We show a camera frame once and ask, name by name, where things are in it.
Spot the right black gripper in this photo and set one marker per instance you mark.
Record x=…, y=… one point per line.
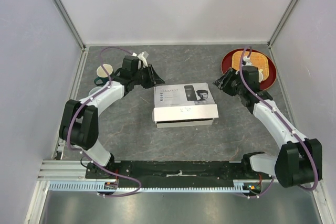
x=222, y=83

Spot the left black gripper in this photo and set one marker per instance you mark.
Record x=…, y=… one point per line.
x=154, y=78

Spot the white cardboard box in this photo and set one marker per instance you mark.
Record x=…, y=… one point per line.
x=181, y=105

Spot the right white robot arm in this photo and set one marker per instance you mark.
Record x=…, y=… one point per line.
x=299, y=161

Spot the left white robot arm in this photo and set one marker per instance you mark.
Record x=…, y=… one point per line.
x=80, y=120

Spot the red round tray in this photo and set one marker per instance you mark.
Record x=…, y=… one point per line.
x=227, y=61

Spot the light green cup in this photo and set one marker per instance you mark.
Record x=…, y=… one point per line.
x=260, y=75

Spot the woven bamboo mat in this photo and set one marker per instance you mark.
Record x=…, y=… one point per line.
x=258, y=59

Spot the dark green mug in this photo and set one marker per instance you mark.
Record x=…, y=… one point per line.
x=104, y=74

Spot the clear plastic measuring cup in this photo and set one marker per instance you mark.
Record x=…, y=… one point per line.
x=94, y=90

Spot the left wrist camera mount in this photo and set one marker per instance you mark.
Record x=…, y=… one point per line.
x=142, y=56

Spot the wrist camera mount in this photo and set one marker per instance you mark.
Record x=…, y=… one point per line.
x=142, y=56
x=246, y=61

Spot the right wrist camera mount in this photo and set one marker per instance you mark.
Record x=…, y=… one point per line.
x=246, y=61

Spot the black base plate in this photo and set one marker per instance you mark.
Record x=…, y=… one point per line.
x=176, y=174

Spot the white slotted cable duct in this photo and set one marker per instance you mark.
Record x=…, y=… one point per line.
x=105, y=187

